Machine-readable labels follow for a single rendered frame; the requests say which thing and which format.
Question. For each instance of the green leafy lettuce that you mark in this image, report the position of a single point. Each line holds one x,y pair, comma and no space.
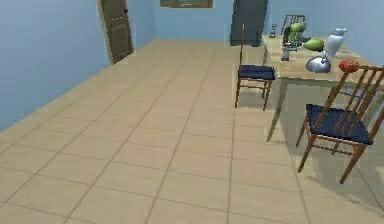
297,27

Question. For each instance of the green oval vegetable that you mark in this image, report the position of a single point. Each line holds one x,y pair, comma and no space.
314,44

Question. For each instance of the dark grey fridge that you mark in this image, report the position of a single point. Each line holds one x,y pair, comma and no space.
248,22

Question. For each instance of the pale wooden dining table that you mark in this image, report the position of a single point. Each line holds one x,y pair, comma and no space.
293,66

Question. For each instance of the dark brown room door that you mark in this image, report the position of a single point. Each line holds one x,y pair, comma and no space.
117,29

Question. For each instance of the small grey shaker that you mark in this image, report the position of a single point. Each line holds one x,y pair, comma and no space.
273,30

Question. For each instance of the grey metal stand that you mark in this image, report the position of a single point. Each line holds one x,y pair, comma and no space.
288,43

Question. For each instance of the silver dome lid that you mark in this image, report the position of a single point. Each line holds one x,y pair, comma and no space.
318,65

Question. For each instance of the white vase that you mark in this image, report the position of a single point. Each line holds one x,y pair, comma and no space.
334,43

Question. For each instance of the red tomato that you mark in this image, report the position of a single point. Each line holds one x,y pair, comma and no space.
348,65

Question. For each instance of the framed wall picture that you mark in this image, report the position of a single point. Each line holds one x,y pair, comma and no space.
186,3

